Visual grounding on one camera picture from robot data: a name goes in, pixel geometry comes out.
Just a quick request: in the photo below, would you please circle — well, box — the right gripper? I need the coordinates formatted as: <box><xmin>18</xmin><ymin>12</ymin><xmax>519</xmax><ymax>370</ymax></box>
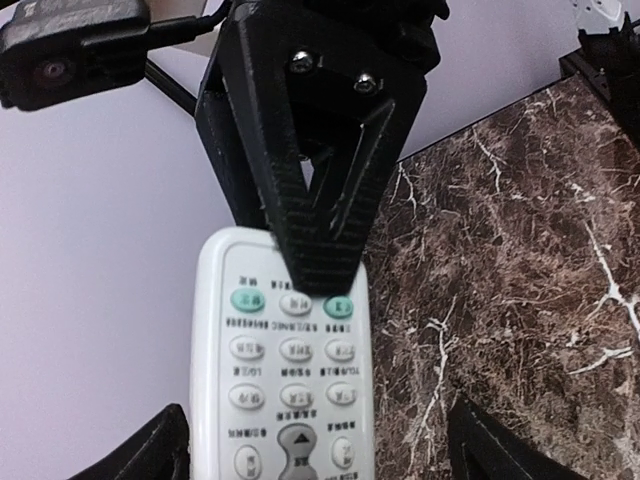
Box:
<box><xmin>195</xmin><ymin>1</ymin><xmax>450</xmax><ymax>295</ymax></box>

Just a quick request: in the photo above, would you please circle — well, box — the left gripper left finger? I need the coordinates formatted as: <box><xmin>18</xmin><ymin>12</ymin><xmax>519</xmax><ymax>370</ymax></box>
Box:
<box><xmin>70</xmin><ymin>404</ymin><xmax>190</xmax><ymax>480</ymax></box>

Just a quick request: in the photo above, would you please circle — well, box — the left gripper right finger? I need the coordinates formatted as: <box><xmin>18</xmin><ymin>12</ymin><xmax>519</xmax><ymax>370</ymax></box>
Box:
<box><xmin>447</xmin><ymin>396</ymin><xmax>584</xmax><ymax>480</ymax></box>

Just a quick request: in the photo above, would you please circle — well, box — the white remote control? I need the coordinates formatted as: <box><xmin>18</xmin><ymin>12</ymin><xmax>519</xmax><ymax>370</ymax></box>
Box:
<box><xmin>189</xmin><ymin>227</ymin><xmax>375</xmax><ymax>479</ymax></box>

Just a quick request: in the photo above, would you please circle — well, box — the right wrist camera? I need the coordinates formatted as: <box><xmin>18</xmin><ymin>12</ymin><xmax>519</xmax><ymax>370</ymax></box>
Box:
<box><xmin>1</xmin><ymin>1</ymin><xmax>151</xmax><ymax>111</ymax></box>

